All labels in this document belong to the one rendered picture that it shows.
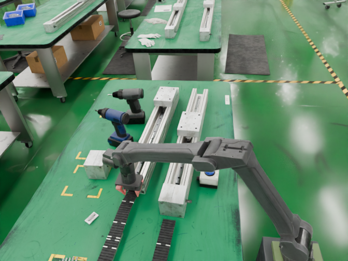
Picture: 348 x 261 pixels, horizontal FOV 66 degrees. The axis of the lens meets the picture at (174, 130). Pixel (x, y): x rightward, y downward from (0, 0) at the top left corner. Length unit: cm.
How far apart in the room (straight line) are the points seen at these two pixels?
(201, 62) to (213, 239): 193
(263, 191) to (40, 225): 90
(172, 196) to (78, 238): 40
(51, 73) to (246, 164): 292
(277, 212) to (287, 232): 8
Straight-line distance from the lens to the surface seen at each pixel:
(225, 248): 109
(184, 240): 110
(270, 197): 81
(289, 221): 89
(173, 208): 110
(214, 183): 121
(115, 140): 145
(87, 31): 475
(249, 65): 408
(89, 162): 130
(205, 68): 274
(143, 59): 279
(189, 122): 138
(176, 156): 83
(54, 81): 344
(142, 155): 92
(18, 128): 288
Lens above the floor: 174
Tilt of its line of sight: 39 degrees down
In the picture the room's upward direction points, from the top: 4 degrees counter-clockwise
